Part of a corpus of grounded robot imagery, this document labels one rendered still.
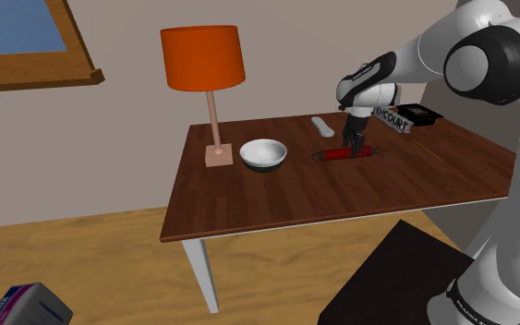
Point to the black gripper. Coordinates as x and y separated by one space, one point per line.
357 122

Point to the red coil spring tool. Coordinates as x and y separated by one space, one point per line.
341 154

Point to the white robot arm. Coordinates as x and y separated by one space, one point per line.
471 49

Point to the white remote control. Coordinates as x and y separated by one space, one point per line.
322 126

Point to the grey letter sign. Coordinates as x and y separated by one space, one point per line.
393 119

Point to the thin wooden stick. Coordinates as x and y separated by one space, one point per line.
426 149

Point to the brown wooden table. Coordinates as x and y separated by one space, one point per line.
295 189

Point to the white bowl with black base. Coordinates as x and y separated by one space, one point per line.
263 153

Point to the dark robot stand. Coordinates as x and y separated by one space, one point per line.
390 279

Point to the orange shade table lamp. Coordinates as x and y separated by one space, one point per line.
203 58

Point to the grey and purple box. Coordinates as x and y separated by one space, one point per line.
25 308

